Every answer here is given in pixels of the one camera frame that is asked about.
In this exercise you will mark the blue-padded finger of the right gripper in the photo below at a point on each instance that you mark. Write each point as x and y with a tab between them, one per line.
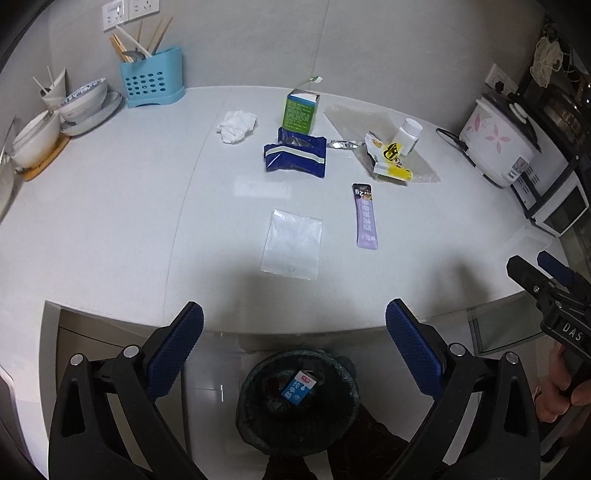
563	274
533	281

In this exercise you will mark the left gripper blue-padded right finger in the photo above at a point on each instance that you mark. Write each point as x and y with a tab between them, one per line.
419	346

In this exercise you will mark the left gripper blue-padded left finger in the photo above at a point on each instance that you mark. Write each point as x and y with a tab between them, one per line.
170	346

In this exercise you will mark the purple snack stick wrapper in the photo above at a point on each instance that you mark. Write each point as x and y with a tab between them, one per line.
366	230

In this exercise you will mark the yellow snack bag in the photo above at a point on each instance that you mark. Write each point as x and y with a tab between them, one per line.
387	158

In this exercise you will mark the bubble wrap sheet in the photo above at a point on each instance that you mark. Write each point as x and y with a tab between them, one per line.
353	125

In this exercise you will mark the white tissue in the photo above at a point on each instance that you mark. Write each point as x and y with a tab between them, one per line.
235	126

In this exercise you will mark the green white carton box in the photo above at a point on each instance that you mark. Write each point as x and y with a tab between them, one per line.
301	105

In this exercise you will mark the black trash bin with bag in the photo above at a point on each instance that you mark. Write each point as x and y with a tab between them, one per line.
272	425

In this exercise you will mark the person's right hand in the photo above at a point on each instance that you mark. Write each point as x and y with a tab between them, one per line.
550	402

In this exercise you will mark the white microwave oven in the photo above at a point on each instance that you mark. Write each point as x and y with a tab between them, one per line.
549	190

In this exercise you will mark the blue white packet in bin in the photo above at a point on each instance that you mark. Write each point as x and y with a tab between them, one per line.
298	388

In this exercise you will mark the white rice cooker pink flowers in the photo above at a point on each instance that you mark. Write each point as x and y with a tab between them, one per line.
500	139

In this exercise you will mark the clear plastic zip bag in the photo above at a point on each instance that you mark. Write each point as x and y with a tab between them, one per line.
293	246

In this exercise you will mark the white plastic pill bottle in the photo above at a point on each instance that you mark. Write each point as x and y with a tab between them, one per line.
407	136

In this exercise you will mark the small silver foil wrapper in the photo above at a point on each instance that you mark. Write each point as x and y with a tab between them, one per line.
344	144

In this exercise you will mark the wooden cutting board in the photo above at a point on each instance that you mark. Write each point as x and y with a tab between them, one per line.
30	174

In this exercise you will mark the blue white snack wrapper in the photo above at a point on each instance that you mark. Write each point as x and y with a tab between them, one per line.
297	152

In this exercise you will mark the white ceramic bowl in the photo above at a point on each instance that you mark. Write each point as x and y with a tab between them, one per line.
41	144

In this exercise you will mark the grey ceramic plate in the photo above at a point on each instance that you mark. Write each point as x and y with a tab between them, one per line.
109	107

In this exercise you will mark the blue patterned ceramic bowl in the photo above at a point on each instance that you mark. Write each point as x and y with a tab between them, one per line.
84	102

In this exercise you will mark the blue utensil holder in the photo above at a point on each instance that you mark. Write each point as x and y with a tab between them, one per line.
157	80

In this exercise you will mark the white cup with sticks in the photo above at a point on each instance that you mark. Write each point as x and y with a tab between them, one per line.
55	92

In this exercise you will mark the white plastic spoon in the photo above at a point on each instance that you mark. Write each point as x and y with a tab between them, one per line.
131	39

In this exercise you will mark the wooden chopsticks bundle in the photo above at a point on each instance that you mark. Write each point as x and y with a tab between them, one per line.
128	53

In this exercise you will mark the white wall socket right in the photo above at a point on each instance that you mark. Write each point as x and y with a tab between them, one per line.
500	81

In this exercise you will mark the white wall socket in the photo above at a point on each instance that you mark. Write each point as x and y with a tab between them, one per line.
141	8
500	81

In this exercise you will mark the white wall switch plate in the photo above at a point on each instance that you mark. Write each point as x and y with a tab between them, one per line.
114	13

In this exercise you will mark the white wall socket left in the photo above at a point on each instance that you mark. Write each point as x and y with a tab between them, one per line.
141	8

